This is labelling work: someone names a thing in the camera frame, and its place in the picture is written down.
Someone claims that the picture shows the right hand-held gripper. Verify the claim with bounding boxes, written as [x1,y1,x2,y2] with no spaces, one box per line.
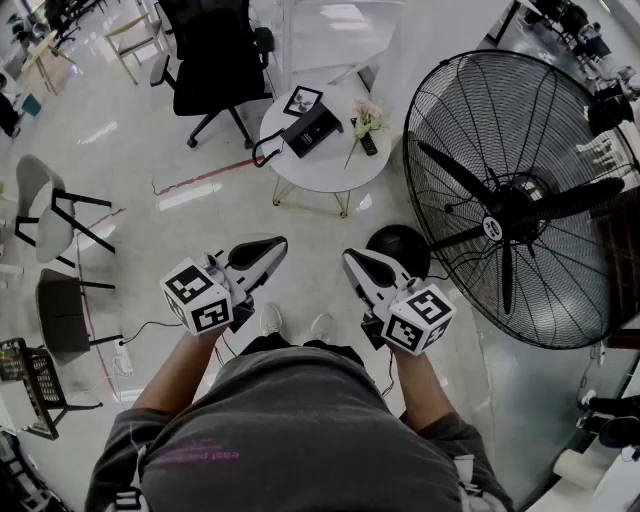
[341,248,457,357]

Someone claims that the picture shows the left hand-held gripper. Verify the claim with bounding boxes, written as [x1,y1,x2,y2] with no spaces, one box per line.
[159,234,289,335]

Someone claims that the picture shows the person's right forearm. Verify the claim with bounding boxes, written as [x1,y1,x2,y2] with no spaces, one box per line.
[394,347,459,434]

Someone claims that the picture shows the person's left forearm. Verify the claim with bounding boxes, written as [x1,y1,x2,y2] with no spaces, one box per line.
[132,327,224,416]

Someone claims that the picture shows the black desk telephone base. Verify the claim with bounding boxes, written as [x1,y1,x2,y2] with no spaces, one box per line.
[279,106,345,159]

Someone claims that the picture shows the person's left white shoe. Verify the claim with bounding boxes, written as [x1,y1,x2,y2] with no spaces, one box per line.
[258,302,286,339]

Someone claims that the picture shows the person's white shoe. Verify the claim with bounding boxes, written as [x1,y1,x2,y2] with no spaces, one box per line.
[310,312,337,344]
[258,302,286,339]

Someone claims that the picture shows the person's right white shoe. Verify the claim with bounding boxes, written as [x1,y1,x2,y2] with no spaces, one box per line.
[310,312,337,344]

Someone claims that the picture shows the person's black trousers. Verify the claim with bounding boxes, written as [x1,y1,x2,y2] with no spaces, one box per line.
[239,332,366,366]

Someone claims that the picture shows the round white side table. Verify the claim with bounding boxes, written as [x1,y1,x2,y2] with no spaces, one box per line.
[258,82,392,219]

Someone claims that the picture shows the large black floor fan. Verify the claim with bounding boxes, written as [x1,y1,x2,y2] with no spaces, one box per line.
[365,48,640,351]

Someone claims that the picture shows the black remote control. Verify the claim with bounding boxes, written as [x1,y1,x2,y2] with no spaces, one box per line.
[349,117,379,157]

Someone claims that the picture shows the pink artificial flower bunch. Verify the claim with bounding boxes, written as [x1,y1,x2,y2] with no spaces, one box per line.
[343,97,391,170]

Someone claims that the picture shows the person's grey shirt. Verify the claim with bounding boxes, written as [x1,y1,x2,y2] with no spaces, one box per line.
[84,347,516,512]

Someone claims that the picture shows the white power strip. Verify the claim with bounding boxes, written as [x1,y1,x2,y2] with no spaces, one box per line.
[112,339,134,376]

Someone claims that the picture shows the dark grey chair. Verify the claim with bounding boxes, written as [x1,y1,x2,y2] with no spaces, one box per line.
[35,268,124,364]

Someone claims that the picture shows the black office chair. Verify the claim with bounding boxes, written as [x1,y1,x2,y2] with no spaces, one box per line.
[149,0,276,150]

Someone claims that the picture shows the light grey chair black legs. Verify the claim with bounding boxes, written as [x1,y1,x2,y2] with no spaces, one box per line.
[13,153,117,269]

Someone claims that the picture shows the white desk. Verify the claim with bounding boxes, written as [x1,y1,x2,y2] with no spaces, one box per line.
[279,0,406,94]

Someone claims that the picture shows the black perforated chair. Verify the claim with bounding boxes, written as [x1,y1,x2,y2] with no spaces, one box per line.
[0,337,104,441]

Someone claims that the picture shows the light wooden chair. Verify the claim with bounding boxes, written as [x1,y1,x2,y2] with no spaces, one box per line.
[103,12,166,86]

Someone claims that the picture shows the white paper roll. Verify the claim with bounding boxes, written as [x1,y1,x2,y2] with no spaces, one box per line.
[554,449,601,489]

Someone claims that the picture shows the light wooden table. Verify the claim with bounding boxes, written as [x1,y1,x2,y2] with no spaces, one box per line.
[19,29,76,96]

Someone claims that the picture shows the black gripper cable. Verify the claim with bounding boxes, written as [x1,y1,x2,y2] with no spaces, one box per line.
[382,349,397,396]
[214,329,240,357]

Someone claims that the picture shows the black picture frame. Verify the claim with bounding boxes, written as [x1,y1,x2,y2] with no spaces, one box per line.
[282,84,323,119]

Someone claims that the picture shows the white harness strap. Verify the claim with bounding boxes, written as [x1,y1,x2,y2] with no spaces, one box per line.
[454,457,481,501]
[114,489,146,512]

